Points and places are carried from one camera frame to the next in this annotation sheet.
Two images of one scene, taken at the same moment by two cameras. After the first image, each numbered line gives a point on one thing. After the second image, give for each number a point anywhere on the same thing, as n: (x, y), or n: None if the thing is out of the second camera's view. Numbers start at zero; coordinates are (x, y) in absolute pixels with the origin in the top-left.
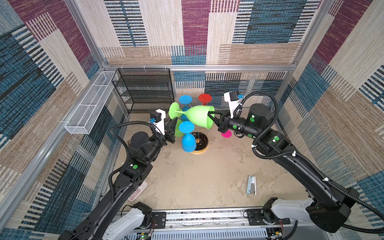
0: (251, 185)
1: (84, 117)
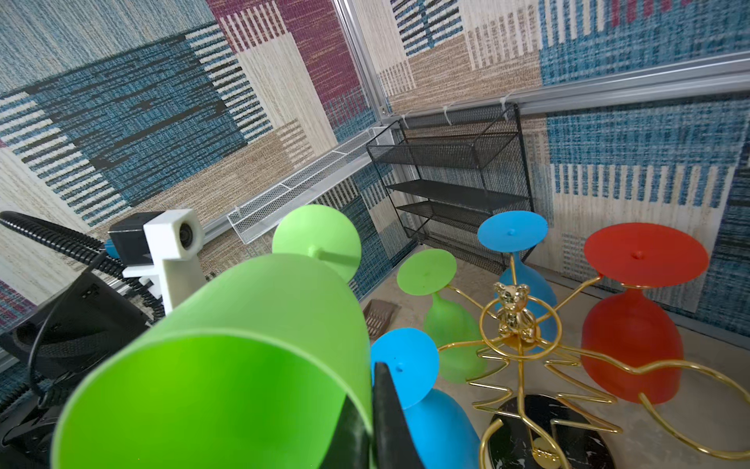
0: None
1: (260, 216)
